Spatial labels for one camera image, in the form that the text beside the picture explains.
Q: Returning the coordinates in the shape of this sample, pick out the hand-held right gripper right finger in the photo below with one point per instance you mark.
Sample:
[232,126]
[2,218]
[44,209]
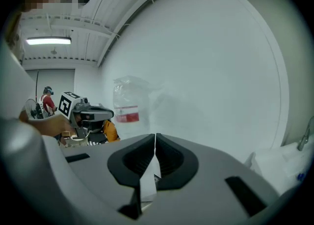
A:
[208,182]

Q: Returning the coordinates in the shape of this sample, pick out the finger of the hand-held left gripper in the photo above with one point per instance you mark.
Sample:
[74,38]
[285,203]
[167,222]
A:
[104,114]

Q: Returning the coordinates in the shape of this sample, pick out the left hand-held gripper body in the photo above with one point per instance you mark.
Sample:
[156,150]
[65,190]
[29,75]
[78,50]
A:
[66,103]

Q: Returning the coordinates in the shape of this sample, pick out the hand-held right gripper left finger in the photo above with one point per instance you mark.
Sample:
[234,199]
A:
[110,170]

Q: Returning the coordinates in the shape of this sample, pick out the person's left forearm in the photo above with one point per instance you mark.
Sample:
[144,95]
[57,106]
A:
[49,125]

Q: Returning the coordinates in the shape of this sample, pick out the person's left hand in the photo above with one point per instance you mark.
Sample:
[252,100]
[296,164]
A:
[78,121]

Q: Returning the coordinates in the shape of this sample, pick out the orange sofa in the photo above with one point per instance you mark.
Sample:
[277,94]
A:
[110,130]

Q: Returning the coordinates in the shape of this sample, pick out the clear plastic zip bag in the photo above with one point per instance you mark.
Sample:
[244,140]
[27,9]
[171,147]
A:
[130,101]

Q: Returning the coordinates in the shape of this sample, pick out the black-white striped blanket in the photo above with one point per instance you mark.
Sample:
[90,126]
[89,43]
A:
[96,143]

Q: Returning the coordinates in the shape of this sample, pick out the person's beige shirt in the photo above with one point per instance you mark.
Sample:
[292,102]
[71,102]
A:
[14,91]

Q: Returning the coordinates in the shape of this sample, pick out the ceiling light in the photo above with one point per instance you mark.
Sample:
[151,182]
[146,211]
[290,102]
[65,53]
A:
[49,40]

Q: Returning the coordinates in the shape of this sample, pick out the chrome faucet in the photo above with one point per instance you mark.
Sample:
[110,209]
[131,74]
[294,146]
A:
[303,143]

